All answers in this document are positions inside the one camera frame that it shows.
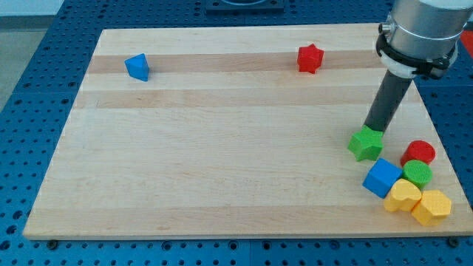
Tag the green star block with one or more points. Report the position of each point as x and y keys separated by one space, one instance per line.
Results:
x=366 y=144

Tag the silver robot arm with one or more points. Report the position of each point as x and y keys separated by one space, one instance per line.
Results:
x=419 y=37

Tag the red star block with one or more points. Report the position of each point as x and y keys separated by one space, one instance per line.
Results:
x=309 y=58

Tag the blue cube block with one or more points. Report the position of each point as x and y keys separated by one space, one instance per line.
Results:
x=381 y=177

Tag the wooden board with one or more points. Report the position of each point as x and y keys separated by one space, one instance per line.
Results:
x=228 y=139

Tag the blue triangle block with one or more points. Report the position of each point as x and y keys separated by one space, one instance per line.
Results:
x=137 y=67

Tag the black pusher rod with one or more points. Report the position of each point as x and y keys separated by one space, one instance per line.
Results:
x=387 y=100

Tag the yellow heart block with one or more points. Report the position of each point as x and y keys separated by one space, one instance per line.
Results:
x=403 y=196

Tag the red cylinder block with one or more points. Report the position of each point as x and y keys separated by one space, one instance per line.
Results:
x=418 y=150

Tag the green cylinder block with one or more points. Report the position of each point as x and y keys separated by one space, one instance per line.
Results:
x=418 y=173

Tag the yellow hexagon block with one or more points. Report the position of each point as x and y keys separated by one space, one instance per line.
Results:
x=433 y=208

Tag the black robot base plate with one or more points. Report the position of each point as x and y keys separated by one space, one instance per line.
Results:
x=243 y=6

